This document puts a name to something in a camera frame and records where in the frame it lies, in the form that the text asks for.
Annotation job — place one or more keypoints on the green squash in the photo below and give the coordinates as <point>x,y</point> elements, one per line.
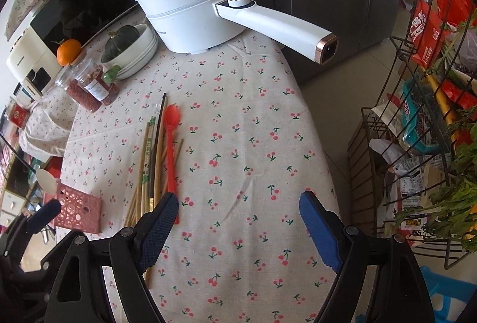
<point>119,43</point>

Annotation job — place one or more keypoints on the thin bamboo chopstick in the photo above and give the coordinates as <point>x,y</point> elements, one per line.
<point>142,205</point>

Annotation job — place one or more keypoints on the black chopstick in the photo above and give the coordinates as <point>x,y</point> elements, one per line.
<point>161,118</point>

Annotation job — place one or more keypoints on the white electric pot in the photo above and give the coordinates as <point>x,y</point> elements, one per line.
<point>193,21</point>

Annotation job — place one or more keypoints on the red box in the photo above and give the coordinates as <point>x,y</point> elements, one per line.
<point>18,115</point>

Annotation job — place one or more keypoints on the white bowl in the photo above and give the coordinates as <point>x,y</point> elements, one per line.
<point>145,65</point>
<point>151,47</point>
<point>147,34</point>

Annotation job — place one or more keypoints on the cherry print tablecloth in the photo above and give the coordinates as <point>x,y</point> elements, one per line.
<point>238,129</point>

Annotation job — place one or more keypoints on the white kitchen appliance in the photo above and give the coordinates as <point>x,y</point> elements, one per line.
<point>26,58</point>

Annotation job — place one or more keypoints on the red snack packet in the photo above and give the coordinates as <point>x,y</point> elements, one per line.
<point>428,32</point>

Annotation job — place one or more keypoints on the pink plastic basket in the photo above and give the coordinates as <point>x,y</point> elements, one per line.
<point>78,209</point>

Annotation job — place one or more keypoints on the white plastic spoon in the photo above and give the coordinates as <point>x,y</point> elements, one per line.
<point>46,179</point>

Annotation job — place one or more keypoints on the bunch of leafy greens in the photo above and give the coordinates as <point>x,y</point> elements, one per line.
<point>451,203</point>

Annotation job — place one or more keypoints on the goji berry jar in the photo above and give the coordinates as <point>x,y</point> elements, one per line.
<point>80,94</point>

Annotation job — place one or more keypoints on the red chopsticks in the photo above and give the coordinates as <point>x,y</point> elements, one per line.
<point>171,159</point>

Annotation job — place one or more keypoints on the teal snack packet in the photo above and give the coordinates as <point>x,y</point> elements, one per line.
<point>421,118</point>

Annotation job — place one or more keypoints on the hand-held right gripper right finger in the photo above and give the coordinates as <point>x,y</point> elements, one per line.
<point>320,233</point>

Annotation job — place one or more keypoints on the cherry print cloth cover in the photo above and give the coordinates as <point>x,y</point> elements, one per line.
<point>44,122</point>

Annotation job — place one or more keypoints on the orange fruit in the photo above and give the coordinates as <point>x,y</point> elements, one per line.
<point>69,52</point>

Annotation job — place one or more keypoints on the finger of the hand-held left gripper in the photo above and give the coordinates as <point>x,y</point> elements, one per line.
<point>44,214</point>

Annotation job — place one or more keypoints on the white printed plastic bag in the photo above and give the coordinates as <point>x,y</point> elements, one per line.
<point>410,181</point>

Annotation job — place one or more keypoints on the small green object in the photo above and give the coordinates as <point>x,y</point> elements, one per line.
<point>111,74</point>

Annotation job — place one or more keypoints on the bamboo chopsticks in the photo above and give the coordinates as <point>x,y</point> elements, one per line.
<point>149,148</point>

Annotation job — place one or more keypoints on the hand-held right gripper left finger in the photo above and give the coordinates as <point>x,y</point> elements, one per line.
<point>158,230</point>

